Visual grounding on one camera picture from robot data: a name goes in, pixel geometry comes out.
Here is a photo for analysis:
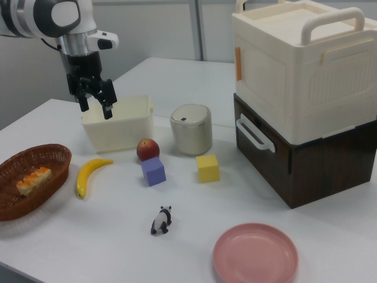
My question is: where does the pink plate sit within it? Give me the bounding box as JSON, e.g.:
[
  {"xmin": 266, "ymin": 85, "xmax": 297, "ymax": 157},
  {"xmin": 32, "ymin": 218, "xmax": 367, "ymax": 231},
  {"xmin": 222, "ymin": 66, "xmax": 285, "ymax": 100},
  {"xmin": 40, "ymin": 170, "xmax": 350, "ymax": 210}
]
[{"xmin": 213, "ymin": 223, "xmax": 299, "ymax": 283}]

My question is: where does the yellow foam cube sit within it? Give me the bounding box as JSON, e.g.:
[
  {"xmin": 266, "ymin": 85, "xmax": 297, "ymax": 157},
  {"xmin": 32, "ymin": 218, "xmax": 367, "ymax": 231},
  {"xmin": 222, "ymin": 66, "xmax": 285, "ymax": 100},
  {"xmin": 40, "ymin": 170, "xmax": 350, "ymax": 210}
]
[{"xmin": 196, "ymin": 154, "xmax": 221, "ymax": 183}]

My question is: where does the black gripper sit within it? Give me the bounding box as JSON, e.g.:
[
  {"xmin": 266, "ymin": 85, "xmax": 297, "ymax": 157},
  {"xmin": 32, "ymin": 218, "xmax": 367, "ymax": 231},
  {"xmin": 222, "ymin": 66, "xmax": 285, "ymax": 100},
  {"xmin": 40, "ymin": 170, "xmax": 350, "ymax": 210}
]
[{"xmin": 59, "ymin": 50, "xmax": 117, "ymax": 120}]

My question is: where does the dark wooden drawer box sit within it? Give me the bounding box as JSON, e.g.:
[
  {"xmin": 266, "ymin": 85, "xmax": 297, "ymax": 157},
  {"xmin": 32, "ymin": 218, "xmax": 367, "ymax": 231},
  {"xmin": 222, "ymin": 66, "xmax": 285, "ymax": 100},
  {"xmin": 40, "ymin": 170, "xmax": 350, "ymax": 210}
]
[{"xmin": 233, "ymin": 93, "xmax": 377, "ymax": 210}]

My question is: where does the orange box latch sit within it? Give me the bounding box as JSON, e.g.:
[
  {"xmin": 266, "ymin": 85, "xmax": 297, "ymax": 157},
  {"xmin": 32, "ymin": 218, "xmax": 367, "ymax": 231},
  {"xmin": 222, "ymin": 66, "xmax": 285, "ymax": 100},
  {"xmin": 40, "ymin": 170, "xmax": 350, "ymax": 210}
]
[{"xmin": 235, "ymin": 47, "xmax": 244, "ymax": 81}]

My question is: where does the white drawer handle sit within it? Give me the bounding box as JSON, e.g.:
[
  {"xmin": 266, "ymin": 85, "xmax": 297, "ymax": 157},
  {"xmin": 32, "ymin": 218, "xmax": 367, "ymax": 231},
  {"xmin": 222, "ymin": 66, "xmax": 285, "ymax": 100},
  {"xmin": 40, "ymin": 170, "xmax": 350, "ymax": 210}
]
[{"xmin": 236, "ymin": 113, "xmax": 276, "ymax": 153}]

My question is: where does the cream plastic storage bin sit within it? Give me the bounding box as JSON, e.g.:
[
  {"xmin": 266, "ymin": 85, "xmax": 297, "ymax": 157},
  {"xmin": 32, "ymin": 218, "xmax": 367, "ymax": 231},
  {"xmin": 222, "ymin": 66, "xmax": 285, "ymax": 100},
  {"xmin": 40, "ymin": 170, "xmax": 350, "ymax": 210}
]
[{"xmin": 81, "ymin": 94, "xmax": 156, "ymax": 154}]

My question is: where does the grey partition post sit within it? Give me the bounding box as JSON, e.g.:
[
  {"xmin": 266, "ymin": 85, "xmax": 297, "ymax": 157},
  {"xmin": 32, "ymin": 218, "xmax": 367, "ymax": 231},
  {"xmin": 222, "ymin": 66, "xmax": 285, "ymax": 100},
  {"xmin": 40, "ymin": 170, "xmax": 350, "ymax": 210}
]
[{"xmin": 193, "ymin": 0, "xmax": 206, "ymax": 62}]

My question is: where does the toy cake with orange topping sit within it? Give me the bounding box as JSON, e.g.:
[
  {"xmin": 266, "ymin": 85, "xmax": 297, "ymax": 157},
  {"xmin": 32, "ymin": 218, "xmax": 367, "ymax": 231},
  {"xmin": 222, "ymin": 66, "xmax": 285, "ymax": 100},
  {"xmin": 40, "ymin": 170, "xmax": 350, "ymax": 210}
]
[{"xmin": 16, "ymin": 166, "xmax": 52, "ymax": 198}]

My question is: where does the brown wicker basket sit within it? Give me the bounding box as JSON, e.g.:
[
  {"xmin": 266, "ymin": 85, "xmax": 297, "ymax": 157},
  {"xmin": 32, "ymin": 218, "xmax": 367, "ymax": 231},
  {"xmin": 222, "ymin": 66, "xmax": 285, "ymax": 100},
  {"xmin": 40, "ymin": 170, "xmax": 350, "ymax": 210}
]
[{"xmin": 0, "ymin": 143, "xmax": 73, "ymax": 222}]

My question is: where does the red apple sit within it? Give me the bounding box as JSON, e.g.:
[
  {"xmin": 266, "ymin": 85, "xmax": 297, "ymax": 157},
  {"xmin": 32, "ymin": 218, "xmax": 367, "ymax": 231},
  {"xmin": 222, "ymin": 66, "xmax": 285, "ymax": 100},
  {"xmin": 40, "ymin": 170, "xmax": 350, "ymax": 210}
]
[{"xmin": 136, "ymin": 138, "xmax": 161, "ymax": 162}]

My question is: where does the small beige lidded trash can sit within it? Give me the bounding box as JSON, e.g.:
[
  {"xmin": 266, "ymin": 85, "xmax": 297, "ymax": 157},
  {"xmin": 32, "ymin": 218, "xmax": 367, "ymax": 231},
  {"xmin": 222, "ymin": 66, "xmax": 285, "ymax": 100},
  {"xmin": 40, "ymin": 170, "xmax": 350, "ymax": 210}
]
[{"xmin": 169, "ymin": 103, "xmax": 213, "ymax": 156}]

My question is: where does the small panda figurine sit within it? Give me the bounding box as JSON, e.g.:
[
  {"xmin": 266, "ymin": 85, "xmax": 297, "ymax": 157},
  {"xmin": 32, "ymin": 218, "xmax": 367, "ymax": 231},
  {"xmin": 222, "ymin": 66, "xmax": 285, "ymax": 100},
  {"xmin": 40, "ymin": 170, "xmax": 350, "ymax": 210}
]
[{"xmin": 150, "ymin": 205, "xmax": 173, "ymax": 236}]

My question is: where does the cream plastic box with handles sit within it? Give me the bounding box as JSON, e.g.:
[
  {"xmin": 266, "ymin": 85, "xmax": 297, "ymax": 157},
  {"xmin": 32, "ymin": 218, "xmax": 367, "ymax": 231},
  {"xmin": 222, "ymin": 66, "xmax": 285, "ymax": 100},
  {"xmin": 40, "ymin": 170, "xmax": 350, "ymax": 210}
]
[{"xmin": 231, "ymin": 0, "xmax": 377, "ymax": 145}]

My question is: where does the yellow banana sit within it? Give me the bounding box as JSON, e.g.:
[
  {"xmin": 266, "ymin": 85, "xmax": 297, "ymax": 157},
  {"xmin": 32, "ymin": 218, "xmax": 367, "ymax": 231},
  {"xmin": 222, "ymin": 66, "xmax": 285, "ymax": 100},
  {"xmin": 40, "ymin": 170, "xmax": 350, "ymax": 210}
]
[{"xmin": 76, "ymin": 158, "xmax": 114, "ymax": 200}]

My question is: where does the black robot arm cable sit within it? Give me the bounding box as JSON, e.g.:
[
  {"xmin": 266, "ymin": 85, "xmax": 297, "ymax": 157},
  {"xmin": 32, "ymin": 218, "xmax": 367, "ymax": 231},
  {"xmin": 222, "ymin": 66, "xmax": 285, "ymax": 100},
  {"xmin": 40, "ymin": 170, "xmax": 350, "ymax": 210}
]
[{"xmin": 38, "ymin": 37, "xmax": 64, "ymax": 54}]

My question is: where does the purple foam cube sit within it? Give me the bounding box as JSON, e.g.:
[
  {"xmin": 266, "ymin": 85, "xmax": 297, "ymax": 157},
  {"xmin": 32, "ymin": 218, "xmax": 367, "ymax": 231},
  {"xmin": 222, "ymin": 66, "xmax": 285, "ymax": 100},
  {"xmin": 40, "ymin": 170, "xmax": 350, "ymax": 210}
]
[{"xmin": 140, "ymin": 157, "xmax": 167, "ymax": 187}]

